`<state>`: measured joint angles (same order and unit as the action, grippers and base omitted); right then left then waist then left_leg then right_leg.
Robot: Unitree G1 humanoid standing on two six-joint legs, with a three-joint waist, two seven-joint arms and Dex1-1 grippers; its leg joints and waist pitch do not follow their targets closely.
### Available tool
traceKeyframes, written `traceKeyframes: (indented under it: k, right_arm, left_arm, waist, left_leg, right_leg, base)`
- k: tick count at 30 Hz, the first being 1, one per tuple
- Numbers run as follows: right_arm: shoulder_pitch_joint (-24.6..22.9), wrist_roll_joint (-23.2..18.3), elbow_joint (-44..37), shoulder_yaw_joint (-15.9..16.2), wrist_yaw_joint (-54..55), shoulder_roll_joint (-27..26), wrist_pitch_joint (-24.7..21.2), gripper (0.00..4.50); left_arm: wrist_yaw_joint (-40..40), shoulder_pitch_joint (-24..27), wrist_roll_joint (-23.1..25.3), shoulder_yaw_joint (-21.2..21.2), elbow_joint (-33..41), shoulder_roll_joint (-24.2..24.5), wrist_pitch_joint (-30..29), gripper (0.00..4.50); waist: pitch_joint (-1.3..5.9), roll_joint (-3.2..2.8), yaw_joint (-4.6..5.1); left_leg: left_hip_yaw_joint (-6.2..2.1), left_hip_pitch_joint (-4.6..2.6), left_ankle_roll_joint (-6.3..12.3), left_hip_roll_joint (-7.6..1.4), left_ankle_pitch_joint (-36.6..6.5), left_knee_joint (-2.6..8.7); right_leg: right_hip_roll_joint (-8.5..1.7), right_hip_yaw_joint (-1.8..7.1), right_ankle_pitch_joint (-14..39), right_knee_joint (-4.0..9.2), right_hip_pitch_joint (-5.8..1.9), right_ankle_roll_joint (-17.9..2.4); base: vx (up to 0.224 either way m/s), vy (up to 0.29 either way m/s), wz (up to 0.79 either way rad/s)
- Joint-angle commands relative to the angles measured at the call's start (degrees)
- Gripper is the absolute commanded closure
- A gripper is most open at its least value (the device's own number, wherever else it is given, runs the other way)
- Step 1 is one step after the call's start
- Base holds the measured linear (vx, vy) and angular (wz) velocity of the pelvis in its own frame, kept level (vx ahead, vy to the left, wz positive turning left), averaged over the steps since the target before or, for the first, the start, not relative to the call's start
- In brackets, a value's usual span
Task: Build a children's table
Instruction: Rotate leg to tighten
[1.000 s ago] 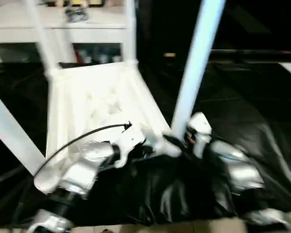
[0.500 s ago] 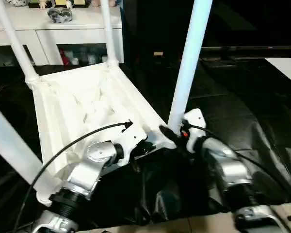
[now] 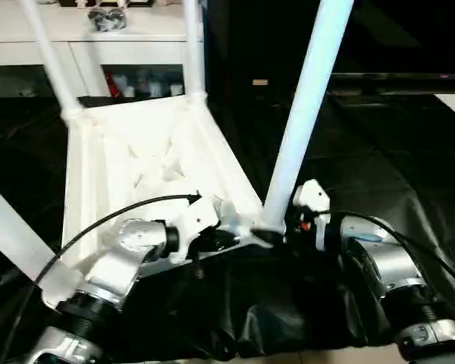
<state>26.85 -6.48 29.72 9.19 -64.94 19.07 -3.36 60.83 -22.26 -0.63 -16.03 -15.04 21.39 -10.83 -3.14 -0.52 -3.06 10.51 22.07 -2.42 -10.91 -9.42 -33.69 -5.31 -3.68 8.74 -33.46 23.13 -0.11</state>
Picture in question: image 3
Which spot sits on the small white figurine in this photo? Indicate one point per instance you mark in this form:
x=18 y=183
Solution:
x=81 y=4
x=122 y=3

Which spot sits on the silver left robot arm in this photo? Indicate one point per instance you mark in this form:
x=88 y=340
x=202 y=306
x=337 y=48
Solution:
x=117 y=258

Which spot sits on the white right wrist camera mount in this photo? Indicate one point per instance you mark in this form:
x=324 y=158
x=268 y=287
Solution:
x=312 y=195

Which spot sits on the red bottle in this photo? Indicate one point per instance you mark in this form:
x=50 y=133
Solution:
x=110 y=85

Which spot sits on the white plastic table top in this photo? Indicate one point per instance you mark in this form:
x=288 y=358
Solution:
x=98 y=151

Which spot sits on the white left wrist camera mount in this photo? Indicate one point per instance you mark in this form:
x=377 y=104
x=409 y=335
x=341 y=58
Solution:
x=195 y=220

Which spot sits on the dark object on cabinet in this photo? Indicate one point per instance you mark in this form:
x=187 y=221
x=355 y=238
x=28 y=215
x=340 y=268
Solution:
x=107 y=21

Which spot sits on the small tan label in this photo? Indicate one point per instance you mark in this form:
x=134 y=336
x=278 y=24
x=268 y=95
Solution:
x=259 y=82

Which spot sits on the black mat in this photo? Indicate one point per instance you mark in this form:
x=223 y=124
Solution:
x=364 y=170

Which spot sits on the white plastic table leg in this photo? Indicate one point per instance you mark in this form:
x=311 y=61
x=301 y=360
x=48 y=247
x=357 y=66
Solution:
x=7 y=227
x=49 y=57
x=193 y=49
x=307 y=95

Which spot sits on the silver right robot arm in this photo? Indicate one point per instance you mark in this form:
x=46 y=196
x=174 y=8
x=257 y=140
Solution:
x=383 y=258

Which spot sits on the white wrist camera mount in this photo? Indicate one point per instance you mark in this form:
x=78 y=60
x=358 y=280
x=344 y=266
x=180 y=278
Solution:
x=312 y=195
x=195 y=220

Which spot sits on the white cabinet with glass doors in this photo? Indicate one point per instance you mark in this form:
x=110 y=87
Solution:
x=136 y=49

